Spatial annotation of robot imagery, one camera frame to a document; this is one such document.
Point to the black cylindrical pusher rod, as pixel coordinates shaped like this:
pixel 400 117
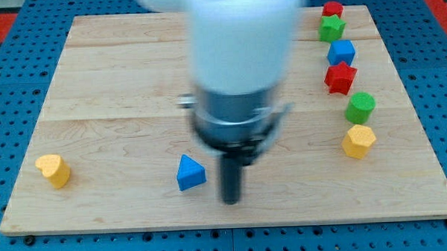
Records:
pixel 230 171

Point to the green star block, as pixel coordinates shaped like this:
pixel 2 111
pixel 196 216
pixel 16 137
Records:
pixel 331 28

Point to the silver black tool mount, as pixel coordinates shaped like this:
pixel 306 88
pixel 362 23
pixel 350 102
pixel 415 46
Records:
pixel 239 126

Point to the yellow heart block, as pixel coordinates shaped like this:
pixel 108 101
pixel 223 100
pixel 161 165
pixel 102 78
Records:
pixel 54 169

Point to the wooden board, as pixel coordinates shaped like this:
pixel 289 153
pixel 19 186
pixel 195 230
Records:
pixel 111 113

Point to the green cylinder block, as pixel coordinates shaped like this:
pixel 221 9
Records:
pixel 360 108

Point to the blue cube block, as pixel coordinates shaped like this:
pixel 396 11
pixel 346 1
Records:
pixel 341 51

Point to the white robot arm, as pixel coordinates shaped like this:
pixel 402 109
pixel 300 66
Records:
pixel 239 51

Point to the red star block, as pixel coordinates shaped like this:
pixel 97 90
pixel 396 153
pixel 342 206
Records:
pixel 339 78

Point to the blue triangle block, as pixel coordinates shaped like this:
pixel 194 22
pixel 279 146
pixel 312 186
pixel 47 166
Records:
pixel 190 173

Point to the yellow hexagon block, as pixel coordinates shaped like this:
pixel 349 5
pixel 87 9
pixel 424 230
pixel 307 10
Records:
pixel 358 141

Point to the red cylinder block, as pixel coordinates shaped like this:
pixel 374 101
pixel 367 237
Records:
pixel 331 8

